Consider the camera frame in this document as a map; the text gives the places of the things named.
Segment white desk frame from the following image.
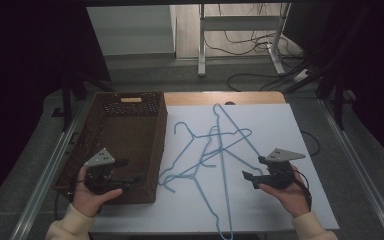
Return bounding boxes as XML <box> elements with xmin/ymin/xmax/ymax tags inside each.
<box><xmin>197</xmin><ymin>3</ymin><xmax>293</xmax><ymax>79</ymax></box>

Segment metal rail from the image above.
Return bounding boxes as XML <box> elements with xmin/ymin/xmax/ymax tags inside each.
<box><xmin>317</xmin><ymin>98</ymin><xmax>384</xmax><ymax>240</ymax></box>
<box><xmin>9</xmin><ymin>108</ymin><xmax>85</xmax><ymax>240</ymax></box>

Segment person's right hand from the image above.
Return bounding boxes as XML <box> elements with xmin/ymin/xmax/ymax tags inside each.
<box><xmin>258</xmin><ymin>164</ymin><xmax>313</xmax><ymax>219</ymax></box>

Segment dark curtain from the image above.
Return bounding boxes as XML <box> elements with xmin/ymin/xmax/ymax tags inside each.
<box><xmin>0</xmin><ymin>0</ymin><xmax>112</xmax><ymax>214</ymax></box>
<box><xmin>282</xmin><ymin>0</ymin><xmax>384</xmax><ymax>173</ymax></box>

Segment brown wicker basket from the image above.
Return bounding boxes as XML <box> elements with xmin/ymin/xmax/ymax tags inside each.
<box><xmin>52</xmin><ymin>91</ymin><xmax>169</xmax><ymax>205</ymax></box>

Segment black cable loop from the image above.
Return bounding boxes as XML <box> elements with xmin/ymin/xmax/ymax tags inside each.
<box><xmin>300</xmin><ymin>130</ymin><xmax>322</xmax><ymax>157</ymax></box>

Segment wooden table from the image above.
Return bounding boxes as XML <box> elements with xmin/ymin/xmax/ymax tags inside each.
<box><xmin>163</xmin><ymin>91</ymin><xmax>287</xmax><ymax>107</ymax></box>

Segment white cabinet panel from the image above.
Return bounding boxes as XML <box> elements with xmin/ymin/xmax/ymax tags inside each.
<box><xmin>86</xmin><ymin>4</ymin><xmax>177</xmax><ymax>57</ymax></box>

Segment person's left hand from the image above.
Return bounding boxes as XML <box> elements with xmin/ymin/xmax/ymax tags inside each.
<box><xmin>71</xmin><ymin>165</ymin><xmax>124</xmax><ymax>219</ymax></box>

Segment blue wire hanger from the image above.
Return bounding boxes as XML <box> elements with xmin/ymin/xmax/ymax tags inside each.
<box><xmin>158</xmin><ymin>121</ymin><xmax>253</xmax><ymax>186</ymax></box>
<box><xmin>161</xmin><ymin>125</ymin><xmax>248</xmax><ymax>234</ymax></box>
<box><xmin>212</xmin><ymin>102</ymin><xmax>265</xmax><ymax>240</ymax></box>

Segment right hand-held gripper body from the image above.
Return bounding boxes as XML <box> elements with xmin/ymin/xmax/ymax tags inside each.
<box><xmin>259</xmin><ymin>147</ymin><xmax>307</xmax><ymax>191</ymax></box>

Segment black stand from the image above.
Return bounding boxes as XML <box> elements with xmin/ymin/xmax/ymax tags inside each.
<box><xmin>51</xmin><ymin>71</ymin><xmax>115</xmax><ymax>132</ymax></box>
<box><xmin>315</xmin><ymin>64</ymin><xmax>358</xmax><ymax>131</ymax></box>

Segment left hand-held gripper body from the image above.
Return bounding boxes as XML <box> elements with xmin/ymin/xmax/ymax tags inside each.
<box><xmin>83</xmin><ymin>147</ymin><xmax>125</xmax><ymax>196</ymax></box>

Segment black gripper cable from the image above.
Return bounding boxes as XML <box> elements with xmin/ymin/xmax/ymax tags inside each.
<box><xmin>292</xmin><ymin>169</ymin><xmax>313</xmax><ymax>212</ymax></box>

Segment white power strip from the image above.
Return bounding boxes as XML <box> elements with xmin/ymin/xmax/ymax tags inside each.
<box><xmin>292</xmin><ymin>68</ymin><xmax>312</xmax><ymax>83</ymax></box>

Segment black floor cables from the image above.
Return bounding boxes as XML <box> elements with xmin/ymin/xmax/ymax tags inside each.
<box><xmin>203</xmin><ymin>3</ymin><xmax>314</xmax><ymax>93</ymax></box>

